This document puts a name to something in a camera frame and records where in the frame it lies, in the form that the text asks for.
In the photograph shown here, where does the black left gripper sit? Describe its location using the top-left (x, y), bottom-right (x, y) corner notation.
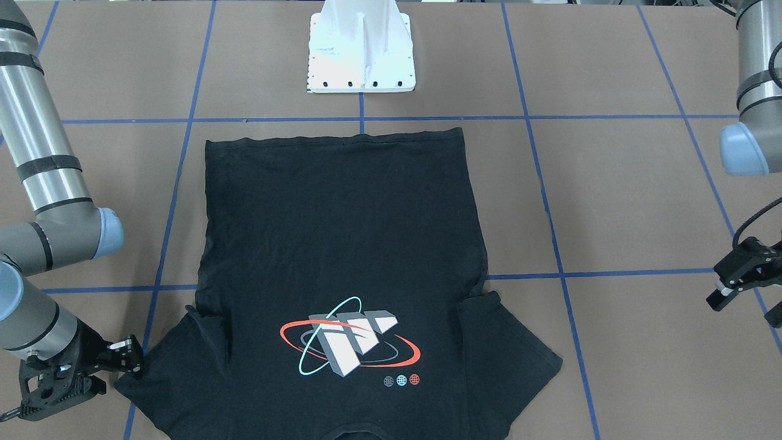
top-left (706, 237), bottom-right (781, 312)

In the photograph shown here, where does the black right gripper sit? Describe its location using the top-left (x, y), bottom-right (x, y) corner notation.
top-left (58, 321), bottom-right (144, 379)

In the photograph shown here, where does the black graphic t-shirt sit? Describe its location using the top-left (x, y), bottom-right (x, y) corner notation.
top-left (115, 128), bottom-right (563, 439)

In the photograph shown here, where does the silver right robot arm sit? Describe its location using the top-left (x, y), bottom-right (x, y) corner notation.
top-left (1, 1), bottom-right (125, 362)

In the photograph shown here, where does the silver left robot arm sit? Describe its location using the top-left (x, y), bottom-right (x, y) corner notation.
top-left (707, 1), bottom-right (781, 311)

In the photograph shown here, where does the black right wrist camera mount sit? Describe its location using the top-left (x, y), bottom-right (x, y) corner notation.
top-left (1, 359), bottom-right (107, 422)

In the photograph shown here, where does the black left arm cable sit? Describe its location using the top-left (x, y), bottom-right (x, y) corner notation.
top-left (732, 196), bottom-right (782, 248)

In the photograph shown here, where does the white pedestal base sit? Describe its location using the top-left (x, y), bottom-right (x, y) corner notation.
top-left (307, 1), bottom-right (417, 93)

